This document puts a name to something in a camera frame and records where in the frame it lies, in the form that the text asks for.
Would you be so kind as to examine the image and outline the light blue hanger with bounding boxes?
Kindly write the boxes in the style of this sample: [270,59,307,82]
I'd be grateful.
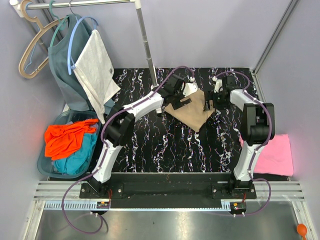
[67,16,100,75]

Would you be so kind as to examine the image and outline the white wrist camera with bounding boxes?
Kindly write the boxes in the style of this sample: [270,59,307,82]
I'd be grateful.
[212,76,223,93]
[183,77,198,97]

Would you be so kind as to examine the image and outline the folded pink t shirt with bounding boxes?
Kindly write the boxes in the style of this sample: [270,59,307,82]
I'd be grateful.
[253,134,294,177]

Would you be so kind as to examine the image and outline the beige t shirt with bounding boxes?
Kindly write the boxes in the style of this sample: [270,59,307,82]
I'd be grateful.
[164,90,215,132]

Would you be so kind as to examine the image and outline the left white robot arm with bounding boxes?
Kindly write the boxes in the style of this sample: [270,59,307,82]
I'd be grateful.
[87,73,198,198]

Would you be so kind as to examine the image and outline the white hanging t shirt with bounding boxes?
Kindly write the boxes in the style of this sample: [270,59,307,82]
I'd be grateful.
[73,29,121,124]

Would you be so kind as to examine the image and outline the metal clothes rack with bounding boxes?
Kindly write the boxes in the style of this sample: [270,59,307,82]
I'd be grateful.
[9,0,158,87]

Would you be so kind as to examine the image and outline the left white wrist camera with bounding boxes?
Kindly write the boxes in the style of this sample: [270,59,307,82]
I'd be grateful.
[183,77,198,97]

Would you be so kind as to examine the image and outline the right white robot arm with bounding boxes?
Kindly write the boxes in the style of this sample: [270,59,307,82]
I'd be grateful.
[203,76,275,199]

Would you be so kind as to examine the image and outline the purple cable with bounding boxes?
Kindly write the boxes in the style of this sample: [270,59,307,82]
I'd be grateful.
[61,65,196,235]
[212,71,275,218]

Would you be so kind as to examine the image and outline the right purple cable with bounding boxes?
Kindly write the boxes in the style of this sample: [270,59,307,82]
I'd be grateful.
[212,71,275,218]

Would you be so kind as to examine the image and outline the beige wooden hanger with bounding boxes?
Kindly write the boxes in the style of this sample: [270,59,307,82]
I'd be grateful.
[18,0,59,79]

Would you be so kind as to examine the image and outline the green hanger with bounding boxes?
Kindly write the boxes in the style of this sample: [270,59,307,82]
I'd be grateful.
[49,0,68,47]

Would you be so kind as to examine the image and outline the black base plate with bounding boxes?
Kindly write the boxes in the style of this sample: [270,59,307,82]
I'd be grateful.
[79,172,257,211]

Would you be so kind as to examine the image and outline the grey-green hanging t shirt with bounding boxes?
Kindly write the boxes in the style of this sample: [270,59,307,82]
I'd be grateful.
[48,14,115,115]

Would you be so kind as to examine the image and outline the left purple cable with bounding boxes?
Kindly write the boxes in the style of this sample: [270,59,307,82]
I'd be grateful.
[61,65,196,235]

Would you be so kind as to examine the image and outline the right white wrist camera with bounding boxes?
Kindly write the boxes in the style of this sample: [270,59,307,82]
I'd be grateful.
[212,76,223,93]

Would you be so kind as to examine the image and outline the aluminium frame rail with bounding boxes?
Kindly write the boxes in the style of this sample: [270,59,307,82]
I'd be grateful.
[252,0,300,74]

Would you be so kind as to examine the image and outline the orange ball tool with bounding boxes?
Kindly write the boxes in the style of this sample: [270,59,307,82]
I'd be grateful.
[296,223,308,240]

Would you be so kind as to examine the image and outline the teal blue t shirt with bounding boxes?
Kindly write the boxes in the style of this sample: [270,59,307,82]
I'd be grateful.
[53,133,97,176]

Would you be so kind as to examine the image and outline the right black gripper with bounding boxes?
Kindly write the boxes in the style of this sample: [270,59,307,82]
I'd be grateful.
[203,90,230,112]

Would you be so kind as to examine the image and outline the orange t shirt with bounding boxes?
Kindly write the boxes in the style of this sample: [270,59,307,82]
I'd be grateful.
[44,118,99,161]

